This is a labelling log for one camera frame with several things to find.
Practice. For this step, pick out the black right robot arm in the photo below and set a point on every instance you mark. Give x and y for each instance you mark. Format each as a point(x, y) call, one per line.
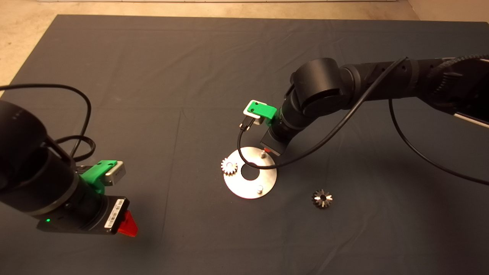
point(317, 84)

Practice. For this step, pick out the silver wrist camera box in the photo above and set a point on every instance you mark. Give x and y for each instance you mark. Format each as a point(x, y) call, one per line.
point(258, 120)
point(116, 175)

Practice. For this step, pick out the dark grey table cloth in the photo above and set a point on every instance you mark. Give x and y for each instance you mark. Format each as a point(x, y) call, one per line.
point(153, 57)

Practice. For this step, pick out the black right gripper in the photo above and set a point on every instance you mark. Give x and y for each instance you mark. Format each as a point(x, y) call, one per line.
point(279, 137)

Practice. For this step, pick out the round metal carrier plate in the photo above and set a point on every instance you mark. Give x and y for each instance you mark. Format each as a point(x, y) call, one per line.
point(244, 189)

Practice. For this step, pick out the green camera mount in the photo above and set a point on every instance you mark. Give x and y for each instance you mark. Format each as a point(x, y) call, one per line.
point(261, 110)
point(93, 175)

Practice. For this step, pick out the steel planetary gear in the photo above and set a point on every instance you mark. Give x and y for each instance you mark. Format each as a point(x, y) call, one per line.
point(225, 164)
point(317, 201)

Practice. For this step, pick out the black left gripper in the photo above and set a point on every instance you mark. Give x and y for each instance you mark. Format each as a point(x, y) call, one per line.
point(88, 214)

